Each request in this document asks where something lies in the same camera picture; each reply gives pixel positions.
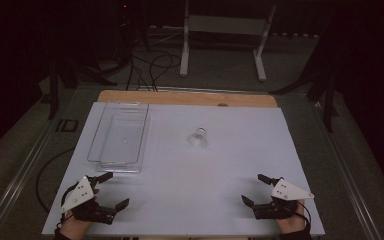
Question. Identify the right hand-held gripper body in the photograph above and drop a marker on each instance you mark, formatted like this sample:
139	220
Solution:
288	192

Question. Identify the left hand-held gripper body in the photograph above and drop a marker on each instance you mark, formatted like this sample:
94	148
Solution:
80	195

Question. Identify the person's right hand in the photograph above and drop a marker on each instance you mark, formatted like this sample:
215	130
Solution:
291	224

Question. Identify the person's left hand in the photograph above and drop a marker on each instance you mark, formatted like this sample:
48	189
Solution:
73	227

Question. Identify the clear plastic tray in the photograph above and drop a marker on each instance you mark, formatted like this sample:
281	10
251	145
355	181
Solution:
120	136

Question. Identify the white table sheet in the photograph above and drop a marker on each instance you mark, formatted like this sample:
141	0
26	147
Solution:
193	186

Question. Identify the black square floor plate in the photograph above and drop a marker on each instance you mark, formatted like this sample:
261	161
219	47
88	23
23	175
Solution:
67	125

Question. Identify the small clear plastic cup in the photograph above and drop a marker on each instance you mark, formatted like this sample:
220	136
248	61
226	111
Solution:
198	137

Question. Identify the black tripod stand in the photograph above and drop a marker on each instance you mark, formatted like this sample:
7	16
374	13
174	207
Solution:
61	76
323	90

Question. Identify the white metal stand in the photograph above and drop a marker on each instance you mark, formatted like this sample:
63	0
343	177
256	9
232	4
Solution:
228	25

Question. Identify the metal floor rail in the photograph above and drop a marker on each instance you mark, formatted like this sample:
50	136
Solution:
20	173
345	173

